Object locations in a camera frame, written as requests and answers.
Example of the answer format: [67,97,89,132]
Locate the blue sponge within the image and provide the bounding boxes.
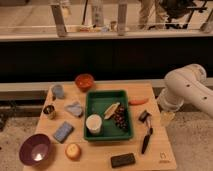
[53,122,74,143]

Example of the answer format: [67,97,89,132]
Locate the crumpled blue cloth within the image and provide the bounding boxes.
[65,102,83,117]

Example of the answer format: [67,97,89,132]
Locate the yellow round fruit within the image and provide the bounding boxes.
[65,143,81,160]

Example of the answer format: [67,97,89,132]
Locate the purple bowl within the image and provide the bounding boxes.
[19,134,51,166]

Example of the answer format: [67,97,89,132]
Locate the person in beige trousers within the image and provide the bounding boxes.
[138,0,167,29]

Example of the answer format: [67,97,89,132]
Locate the white paper cup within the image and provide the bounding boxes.
[86,114,102,135]

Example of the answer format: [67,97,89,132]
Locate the green plastic tray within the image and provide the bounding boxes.
[84,90,133,141]

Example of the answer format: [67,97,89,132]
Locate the light blue cup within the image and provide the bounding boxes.
[51,84,64,99]

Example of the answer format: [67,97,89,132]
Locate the black rectangular block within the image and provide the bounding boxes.
[110,153,135,168]

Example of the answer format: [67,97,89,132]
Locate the orange bowl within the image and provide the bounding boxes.
[75,74,94,92]

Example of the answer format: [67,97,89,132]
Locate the dark grape bunch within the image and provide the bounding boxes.
[112,105,128,131]

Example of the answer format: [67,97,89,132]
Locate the black office chair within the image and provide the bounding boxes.
[150,0,208,29]

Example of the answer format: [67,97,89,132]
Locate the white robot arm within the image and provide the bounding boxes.
[157,64,213,118]

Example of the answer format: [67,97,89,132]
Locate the dark metal can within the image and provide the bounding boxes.
[43,105,56,119]

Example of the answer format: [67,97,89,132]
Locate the orange carrot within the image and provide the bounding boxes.
[128,98,149,106]

